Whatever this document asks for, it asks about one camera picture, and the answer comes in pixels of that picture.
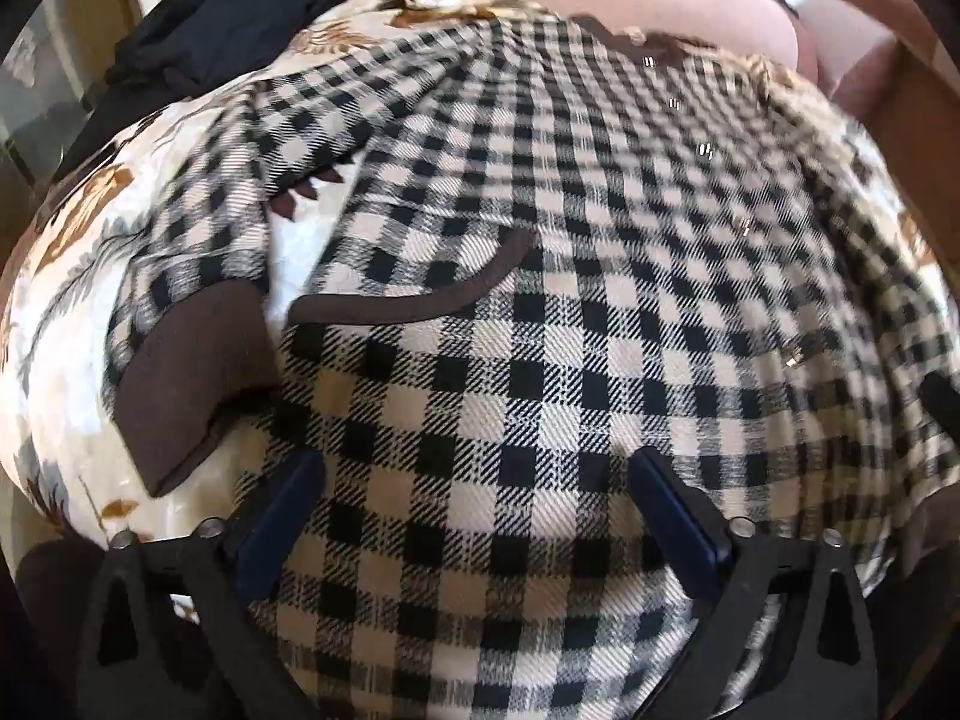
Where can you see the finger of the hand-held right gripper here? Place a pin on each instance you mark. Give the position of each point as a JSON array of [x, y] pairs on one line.
[[943, 401]]

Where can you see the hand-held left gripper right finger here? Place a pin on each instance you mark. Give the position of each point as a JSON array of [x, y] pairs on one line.
[[675, 511]]

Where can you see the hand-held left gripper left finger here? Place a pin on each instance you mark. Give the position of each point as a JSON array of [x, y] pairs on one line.
[[281, 521]]

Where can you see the black and white checkered coat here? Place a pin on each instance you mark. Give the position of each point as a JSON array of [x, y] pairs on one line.
[[525, 315]]

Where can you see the leaf print fleece blanket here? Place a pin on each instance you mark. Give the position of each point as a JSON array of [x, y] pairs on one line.
[[60, 360]]

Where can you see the brown wooden furniture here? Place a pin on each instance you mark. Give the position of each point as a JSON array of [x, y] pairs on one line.
[[922, 90]]

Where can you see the small black object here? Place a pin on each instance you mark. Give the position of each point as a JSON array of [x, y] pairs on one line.
[[781, 0]]

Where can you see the glass table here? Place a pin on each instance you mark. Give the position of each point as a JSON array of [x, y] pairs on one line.
[[45, 90]]

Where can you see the dark navy garment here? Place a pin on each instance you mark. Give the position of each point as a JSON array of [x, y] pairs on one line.
[[225, 22]]

